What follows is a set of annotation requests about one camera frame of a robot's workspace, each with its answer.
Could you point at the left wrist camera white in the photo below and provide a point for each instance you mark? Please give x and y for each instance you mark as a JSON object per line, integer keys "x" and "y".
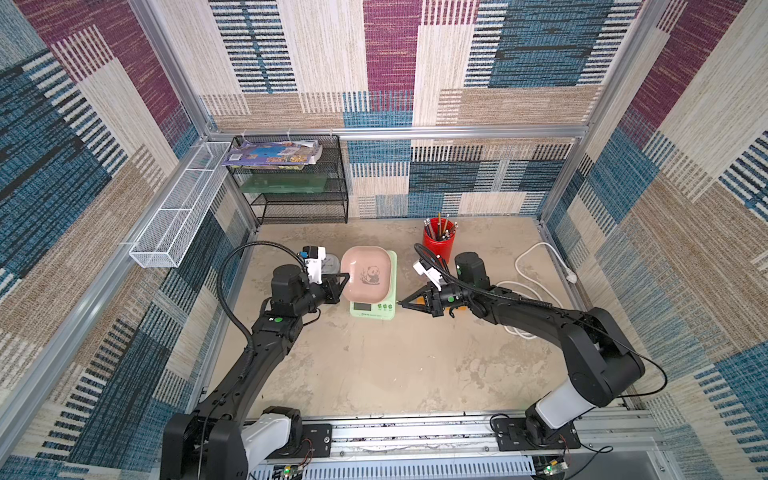
{"x": 313, "y": 257}

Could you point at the black wire mesh shelf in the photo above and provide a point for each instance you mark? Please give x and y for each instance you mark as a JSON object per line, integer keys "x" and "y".
{"x": 330, "y": 206}

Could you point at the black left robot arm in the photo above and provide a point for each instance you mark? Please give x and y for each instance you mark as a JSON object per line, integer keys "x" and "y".
{"x": 214, "y": 440}

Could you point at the pencils in red cup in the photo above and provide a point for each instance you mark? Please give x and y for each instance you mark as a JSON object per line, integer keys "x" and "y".
{"x": 440, "y": 228}

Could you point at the round white alarm clock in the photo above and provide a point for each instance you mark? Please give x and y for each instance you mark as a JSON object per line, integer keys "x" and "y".
{"x": 330, "y": 264}

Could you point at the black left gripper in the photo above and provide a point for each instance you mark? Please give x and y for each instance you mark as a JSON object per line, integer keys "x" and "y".
{"x": 333, "y": 292}

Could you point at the colourful magazine on shelf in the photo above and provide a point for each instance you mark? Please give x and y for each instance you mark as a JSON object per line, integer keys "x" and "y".
{"x": 284, "y": 155}

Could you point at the green electronic kitchen scale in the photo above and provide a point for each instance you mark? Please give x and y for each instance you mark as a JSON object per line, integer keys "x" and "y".
{"x": 386, "y": 309}

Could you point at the green folder on shelf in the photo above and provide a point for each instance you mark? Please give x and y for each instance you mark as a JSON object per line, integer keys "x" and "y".
{"x": 284, "y": 184}

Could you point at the pink panda square bowl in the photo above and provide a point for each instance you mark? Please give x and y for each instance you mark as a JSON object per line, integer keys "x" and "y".
{"x": 369, "y": 269}

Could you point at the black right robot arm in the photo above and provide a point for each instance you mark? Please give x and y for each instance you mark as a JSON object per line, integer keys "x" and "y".
{"x": 601, "y": 363}

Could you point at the white wire wall basket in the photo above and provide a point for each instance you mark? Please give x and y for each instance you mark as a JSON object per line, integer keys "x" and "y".
{"x": 164, "y": 242}

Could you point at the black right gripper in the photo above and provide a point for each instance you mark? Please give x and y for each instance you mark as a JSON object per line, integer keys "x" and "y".
{"x": 435, "y": 302}

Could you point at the red pencil cup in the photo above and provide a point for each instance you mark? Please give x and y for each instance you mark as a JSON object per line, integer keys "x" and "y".
{"x": 441, "y": 248}

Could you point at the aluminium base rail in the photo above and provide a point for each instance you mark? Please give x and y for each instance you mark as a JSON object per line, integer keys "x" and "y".
{"x": 611, "y": 443}

